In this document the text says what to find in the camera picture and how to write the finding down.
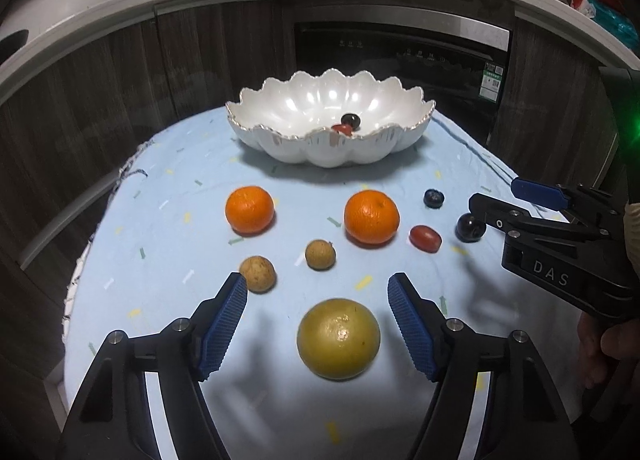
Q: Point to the tan longan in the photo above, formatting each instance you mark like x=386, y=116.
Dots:
x=320, y=255
x=259, y=274

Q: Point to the orange tangerine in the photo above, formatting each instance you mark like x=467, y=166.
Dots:
x=249, y=210
x=371, y=217

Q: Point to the dark grape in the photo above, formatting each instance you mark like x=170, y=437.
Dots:
x=469, y=229

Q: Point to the dark plum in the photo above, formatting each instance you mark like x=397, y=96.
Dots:
x=351, y=119

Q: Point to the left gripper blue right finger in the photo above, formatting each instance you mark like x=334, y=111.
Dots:
x=420, y=324

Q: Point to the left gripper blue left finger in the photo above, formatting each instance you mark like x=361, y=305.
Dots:
x=214, y=323

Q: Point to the white scalloped ceramic bowl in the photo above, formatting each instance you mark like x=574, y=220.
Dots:
x=291, y=120

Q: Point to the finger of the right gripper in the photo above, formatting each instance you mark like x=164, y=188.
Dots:
x=547, y=196
x=507, y=217

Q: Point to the black wok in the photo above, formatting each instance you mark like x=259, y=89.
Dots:
x=10, y=44

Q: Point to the blueberry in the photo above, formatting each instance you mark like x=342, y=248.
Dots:
x=433, y=199

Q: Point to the yellow-green round fruit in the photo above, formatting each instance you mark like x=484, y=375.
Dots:
x=338, y=339

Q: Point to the built-in black dishwasher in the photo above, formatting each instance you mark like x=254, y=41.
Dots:
x=458, y=62

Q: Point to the light blue patterned tablecloth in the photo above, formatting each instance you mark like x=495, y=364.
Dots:
x=165, y=245

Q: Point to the person's right hand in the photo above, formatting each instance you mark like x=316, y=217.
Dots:
x=620, y=342

